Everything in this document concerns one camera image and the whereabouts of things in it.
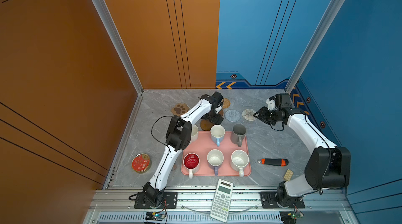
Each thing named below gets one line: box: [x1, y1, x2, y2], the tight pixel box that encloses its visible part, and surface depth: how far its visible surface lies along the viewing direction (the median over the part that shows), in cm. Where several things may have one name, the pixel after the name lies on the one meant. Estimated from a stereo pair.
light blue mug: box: [210, 124, 226, 148], surface depth 89 cm
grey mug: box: [230, 123, 247, 148], surface depth 88 cm
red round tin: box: [130, 152, 152, 174], surface depth 84 cm
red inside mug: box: [183, 152, 200, 179], surface depth 81 cm
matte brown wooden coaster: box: [199, 119, 215, 131], surface depth 101 cm
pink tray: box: [181, 130, 252, 177], surface depth 88 cm
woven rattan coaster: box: [222, 97, 231, 109], surface depth 114 cm
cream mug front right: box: [230, 149, 250, 178], surface depth 81 cm
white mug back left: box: [190, 124, 199, 143], surface depth 89 cm
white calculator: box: [209, 178, 234, 223], surface depth 74 cm
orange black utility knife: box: [257, 158, 289, 167], surface depth 86 cm
